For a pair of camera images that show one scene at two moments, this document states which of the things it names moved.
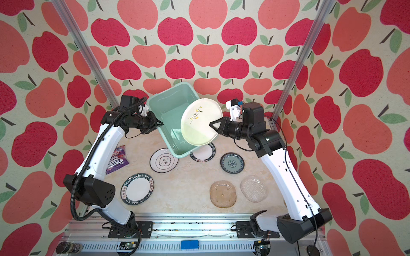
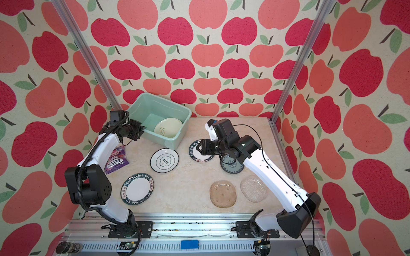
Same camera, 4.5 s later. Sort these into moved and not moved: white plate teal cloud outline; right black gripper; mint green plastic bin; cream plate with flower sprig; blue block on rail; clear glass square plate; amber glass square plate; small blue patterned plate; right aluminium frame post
Moved: cream plate with flower sprig; mint green plastic bin; right black gripper
Not moved: small blue patterned plate; amber glass square plate; white plate teal cloud outline; blue block on rail; clear glass square plate; right aluminium frame post
